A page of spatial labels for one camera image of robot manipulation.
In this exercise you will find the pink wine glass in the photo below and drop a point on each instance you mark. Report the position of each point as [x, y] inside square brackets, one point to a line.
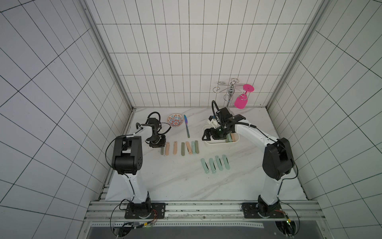
[242, 100]

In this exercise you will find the pink folding fruit knife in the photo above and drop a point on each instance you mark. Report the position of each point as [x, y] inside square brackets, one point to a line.
[189, 147]

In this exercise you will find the white plastic storage box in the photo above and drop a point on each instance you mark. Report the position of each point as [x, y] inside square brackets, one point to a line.
[219, 142]

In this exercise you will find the aluminium mounting rail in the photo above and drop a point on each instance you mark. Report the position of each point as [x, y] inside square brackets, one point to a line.
[202, 211]

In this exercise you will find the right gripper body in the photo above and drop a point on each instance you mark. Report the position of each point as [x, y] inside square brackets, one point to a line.
[212, 133]

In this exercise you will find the left base plate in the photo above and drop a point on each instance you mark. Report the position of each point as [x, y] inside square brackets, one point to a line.
[147, 211]

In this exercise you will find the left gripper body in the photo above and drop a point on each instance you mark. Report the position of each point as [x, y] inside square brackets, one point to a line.
[156, 141]

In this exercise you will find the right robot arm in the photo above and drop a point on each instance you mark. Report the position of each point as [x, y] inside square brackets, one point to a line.
[277, 162]

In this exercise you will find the olive folding fruit knife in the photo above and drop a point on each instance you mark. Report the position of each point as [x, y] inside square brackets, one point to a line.
[197, 147]

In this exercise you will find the mint folding fruit knife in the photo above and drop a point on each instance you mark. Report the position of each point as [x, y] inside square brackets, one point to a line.
[226, 162]

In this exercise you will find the chrome glass holder stand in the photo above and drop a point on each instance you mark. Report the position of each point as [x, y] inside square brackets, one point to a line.
[228, 88]

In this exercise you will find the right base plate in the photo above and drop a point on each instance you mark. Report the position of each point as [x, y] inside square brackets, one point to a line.
[262, 211]

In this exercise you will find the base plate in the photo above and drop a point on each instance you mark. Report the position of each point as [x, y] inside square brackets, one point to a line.
[262, 211]
[147, 211]

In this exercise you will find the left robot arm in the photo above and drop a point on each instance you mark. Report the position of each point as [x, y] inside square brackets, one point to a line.
[127, 159]

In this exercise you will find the iridescent butter knife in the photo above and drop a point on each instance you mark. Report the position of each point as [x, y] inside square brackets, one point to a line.
[186, 124]

